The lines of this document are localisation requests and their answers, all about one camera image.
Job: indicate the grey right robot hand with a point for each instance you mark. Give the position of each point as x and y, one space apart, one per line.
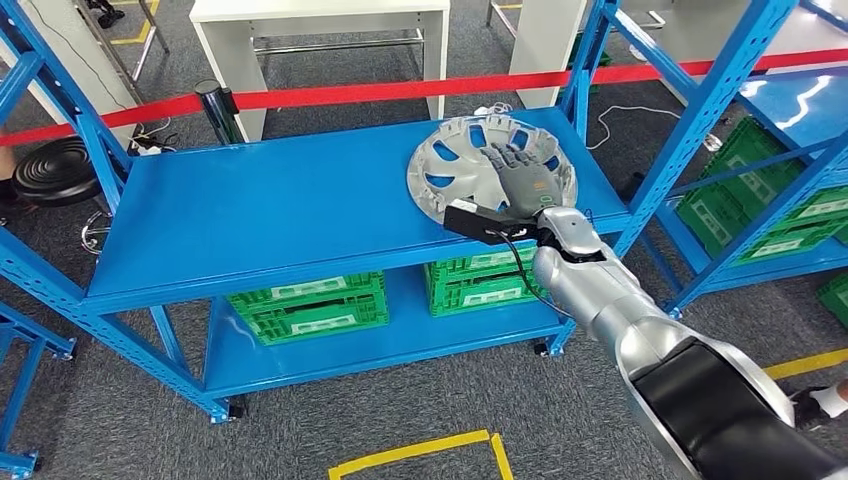
526 185

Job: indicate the silver wheel cover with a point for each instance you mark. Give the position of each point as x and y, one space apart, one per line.
450 179

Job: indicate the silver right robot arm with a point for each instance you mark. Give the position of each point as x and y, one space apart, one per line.
616 298

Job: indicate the blue metal shelf rack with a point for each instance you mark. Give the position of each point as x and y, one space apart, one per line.
40 334
795 106
298 199

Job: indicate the red barrier tape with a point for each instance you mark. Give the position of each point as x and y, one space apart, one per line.
397 89

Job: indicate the person's foot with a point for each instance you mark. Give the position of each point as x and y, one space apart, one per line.
828 401

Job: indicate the white power strip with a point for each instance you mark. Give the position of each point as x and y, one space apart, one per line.
147 150

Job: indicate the black round stool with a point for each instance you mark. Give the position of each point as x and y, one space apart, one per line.
56 172

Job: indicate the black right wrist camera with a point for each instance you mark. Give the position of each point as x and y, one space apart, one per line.
477 222

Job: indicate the black stanchion post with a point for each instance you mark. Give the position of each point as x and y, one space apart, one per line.
218 112

